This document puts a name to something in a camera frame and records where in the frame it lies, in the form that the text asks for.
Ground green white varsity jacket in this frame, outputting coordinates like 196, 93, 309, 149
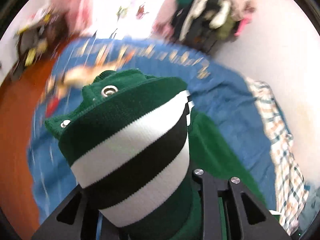
45, 70, 279, 239

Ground clothes rack with garments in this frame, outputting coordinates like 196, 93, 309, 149
152, 0, 257, 53

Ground light blue crumpled duvet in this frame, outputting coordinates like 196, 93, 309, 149
298, 185, 318, 233

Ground blue striped plaid bed sheet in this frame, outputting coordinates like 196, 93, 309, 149
28, 38, 299, 239

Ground floral pink curtain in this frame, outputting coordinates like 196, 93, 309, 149
51, 0, 175, 40

